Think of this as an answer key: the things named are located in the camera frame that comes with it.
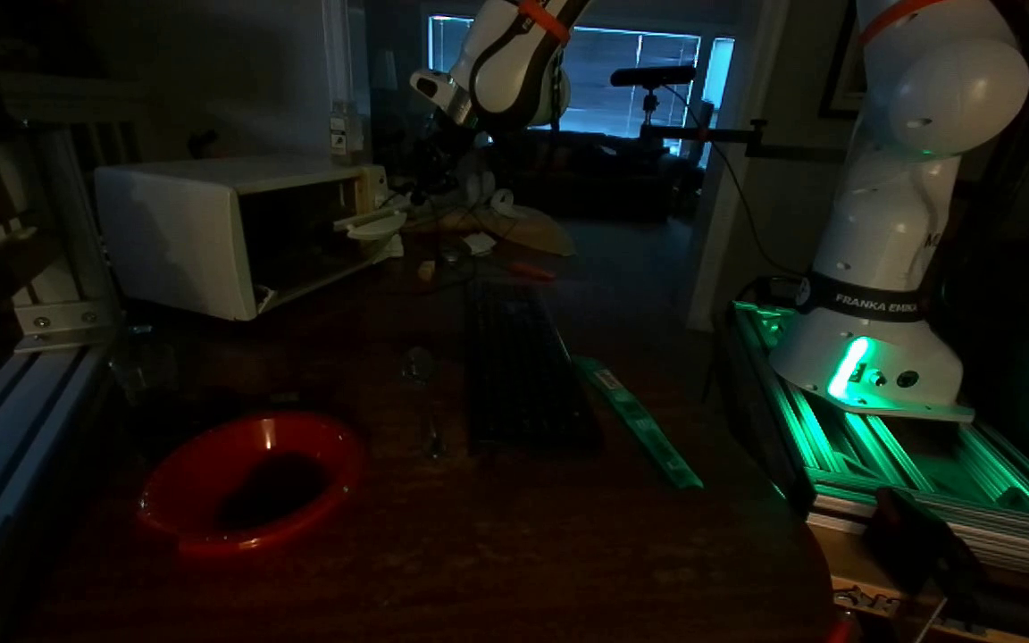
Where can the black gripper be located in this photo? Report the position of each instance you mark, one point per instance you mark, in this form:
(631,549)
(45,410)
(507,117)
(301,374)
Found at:
(446,163)

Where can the white oval object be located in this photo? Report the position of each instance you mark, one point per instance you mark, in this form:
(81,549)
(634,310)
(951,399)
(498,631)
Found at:
(374,224)

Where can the aluminium robot base platform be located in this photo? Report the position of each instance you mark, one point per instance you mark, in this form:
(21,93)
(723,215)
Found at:
(895,467)

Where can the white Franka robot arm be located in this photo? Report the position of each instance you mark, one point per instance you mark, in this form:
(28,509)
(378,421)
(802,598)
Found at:
(895,215)

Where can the small white card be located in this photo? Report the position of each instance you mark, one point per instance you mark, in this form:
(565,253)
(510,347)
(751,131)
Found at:
(480,244)

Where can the white round object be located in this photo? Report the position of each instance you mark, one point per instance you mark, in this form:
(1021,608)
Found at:
(496,199)

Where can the beige paper bag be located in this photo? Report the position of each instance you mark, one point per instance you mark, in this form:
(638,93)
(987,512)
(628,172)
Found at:
(545,235)

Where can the clear glass jar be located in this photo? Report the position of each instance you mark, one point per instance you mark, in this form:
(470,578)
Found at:
(343,137)

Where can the red marker pen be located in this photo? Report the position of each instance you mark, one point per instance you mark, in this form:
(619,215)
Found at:
(536,269)

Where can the black computer keyboard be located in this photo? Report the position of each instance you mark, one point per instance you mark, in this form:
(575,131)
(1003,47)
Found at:
(528,368)

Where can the large multi-pane window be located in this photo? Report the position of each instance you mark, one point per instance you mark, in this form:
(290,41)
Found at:
(608,108)

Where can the black tripod stand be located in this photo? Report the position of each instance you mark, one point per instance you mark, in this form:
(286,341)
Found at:
(658,78)

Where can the white microwave oven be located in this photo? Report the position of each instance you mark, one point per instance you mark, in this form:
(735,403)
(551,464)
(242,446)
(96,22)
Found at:
(171,235)

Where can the green flat ruler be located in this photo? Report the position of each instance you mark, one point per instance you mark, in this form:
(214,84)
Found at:
(642,423)

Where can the red plastic bowl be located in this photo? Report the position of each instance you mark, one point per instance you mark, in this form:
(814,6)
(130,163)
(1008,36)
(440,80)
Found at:
(195,467)

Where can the black clamp block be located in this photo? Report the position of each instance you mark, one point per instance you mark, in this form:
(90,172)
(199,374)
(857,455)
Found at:
(913,541)

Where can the dark framed wall picture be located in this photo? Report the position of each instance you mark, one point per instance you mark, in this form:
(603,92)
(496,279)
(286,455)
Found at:
(840,84)

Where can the aluminium extrusion frame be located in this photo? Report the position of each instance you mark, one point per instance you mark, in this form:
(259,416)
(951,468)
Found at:
(15,416)

